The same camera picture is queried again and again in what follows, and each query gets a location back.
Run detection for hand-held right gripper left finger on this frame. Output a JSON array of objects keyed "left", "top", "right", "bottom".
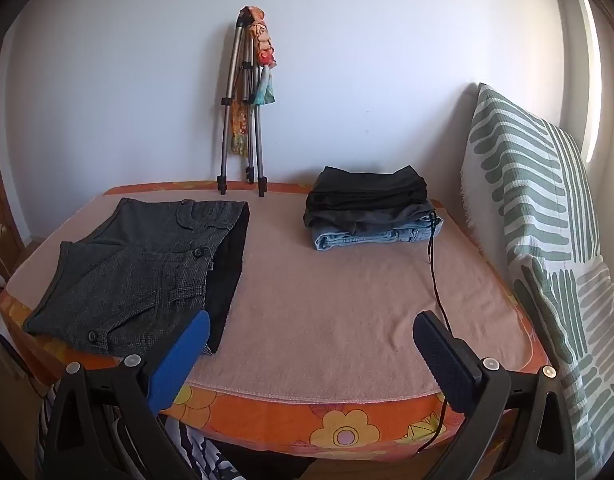
[{"left": 41, "top": 309, "right": 211, "bottom": 480}]

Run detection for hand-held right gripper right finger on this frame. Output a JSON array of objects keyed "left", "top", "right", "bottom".
[{"left": 412, "top": 310, "right": 578, "bottom": 480}]

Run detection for dark grey checked pants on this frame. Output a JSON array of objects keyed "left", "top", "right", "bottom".
[{"left": 23, "top": 198, "right": 251, "bottom": 357}]

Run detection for folded dark grey pants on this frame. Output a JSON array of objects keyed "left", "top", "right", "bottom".
[{"left": 303, "top": 200, "right": 436, "bottom": 237}]

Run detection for folded black pants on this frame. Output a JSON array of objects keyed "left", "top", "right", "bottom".
[{"left": 305, "top": 164, "right": 428, "bottom": 212}]

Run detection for black white patterned cloth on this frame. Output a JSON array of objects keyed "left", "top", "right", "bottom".
[{"left": 37, "top": 385, "right": 240, "bottom": 480}]

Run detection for pink blanket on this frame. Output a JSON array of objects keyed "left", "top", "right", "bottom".
[{"left": 7, "top": 191, "right": 532, "bottom": 403}]

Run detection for orange floral tablecloth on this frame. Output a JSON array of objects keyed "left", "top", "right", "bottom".
[{"left": 0, "top": 180, "right": 550, "bottom": 458}]

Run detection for green striped white cushion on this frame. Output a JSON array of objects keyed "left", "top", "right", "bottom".
[{"left": 459, "top": 82, "right": 614, "bottom": 480}]

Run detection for folded light blue jeans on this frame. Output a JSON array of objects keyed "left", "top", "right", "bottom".
[{"left": 313, "top": 214, "right": 444, "bottom": 251}]

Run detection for silver tripod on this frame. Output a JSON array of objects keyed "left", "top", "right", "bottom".
[{"left": 218, "top": 7, "right": 268, "bottom": 197}]

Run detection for colourful patterned scarf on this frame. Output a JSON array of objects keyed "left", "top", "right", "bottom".
[{"left": 230, "top": 6, "right": 278, "bottom": 157}]

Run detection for black cable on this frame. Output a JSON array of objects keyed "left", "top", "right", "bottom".
[{"left": 417, "top": 212, "right": 455, "bottom": 456}]

